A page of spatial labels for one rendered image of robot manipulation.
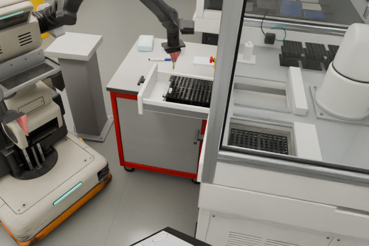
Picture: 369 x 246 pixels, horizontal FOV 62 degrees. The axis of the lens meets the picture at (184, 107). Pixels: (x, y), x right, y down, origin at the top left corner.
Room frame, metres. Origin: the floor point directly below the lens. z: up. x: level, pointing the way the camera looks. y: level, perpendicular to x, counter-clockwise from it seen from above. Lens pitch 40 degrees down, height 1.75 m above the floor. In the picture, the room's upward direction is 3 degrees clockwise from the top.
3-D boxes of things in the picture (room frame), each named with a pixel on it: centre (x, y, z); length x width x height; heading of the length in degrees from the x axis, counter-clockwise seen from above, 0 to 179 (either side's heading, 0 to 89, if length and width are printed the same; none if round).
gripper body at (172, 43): (1.29, 0.07, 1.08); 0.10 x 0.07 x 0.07; 113
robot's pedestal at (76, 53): (1.80, 0.74, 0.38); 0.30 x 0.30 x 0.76; 84
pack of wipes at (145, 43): (1.81, 0.28, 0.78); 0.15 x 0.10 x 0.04; 2
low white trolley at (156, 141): (1.60, 0.10, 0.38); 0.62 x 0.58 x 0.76; 171
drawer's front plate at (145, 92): (1.20, 0.18, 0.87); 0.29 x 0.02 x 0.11; 171
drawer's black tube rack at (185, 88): (1.17, -0.02, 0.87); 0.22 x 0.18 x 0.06; 81
